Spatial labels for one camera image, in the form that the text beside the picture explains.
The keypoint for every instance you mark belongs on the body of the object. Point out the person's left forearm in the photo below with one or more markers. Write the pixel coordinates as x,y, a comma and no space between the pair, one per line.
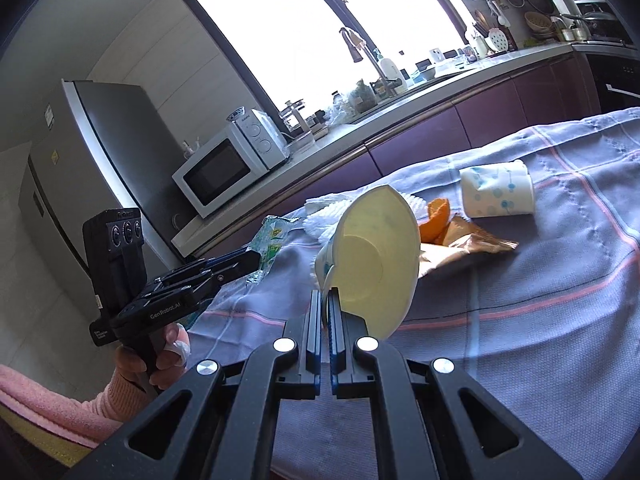
60,405

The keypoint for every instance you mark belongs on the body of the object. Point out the kitchen countertop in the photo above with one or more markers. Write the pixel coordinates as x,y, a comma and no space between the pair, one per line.
400,102

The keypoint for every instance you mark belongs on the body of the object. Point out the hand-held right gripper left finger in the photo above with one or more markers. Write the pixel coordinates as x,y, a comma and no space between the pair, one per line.
315,345

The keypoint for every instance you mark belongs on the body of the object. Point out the green snack wrapper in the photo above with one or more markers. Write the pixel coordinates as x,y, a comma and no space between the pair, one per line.
272,240

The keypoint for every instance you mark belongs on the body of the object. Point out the white microwave oven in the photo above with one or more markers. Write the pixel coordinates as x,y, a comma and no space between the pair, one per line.
215,175

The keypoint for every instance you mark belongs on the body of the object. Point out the metal kitchen faucet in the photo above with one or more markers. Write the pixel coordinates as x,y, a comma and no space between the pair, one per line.
372,57

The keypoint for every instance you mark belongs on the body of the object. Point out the grey checked tablecloth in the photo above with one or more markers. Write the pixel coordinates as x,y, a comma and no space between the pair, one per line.
525,335

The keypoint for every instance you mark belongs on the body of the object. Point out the white tissue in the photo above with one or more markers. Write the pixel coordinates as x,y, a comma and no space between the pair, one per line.
322,202

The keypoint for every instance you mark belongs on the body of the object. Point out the gold snack wrapper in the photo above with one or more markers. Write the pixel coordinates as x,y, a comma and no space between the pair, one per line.
465,247

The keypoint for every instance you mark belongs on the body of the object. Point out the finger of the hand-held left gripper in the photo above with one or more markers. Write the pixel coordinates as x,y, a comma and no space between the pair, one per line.
220,261
240,266

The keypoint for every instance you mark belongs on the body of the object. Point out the person's left hand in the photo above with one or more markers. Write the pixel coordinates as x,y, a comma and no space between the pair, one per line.
127,367

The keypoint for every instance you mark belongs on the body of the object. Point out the orange peel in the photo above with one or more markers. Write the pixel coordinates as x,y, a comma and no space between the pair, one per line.
434,222

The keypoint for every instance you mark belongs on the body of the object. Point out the blue dotted paper cup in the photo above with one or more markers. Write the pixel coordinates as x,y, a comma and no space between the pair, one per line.
497,190

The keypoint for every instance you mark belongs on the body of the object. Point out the stacked bowls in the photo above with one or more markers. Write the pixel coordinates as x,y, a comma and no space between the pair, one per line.
539,25

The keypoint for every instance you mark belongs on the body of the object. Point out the white soap bottle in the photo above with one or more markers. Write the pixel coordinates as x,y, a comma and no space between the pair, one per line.
387,67

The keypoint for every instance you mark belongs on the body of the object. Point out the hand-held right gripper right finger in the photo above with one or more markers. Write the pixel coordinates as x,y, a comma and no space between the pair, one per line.
336,345

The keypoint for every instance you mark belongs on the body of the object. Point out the wok with lid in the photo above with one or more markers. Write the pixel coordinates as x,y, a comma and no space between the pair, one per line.
597,20

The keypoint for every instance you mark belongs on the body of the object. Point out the white spotted holder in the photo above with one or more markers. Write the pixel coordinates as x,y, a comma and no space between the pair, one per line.
496,40

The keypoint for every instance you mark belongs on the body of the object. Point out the kitchen window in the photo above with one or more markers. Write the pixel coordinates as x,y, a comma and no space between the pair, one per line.
310,25

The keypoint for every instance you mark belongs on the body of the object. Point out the cream plastic bowl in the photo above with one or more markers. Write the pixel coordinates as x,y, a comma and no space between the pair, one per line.
370,260

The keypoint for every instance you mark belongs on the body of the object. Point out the black built-in oven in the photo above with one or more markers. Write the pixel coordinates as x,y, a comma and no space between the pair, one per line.
615,80

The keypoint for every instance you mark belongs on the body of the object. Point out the grey refrigerator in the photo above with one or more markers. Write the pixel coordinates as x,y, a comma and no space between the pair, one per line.
85,160

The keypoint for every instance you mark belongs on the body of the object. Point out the purple lower kitchen cabinets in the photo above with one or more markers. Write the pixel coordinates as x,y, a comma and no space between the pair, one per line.
490,105

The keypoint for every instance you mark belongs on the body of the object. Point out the white foam fruit net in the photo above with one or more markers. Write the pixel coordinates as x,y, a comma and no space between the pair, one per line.
320,225

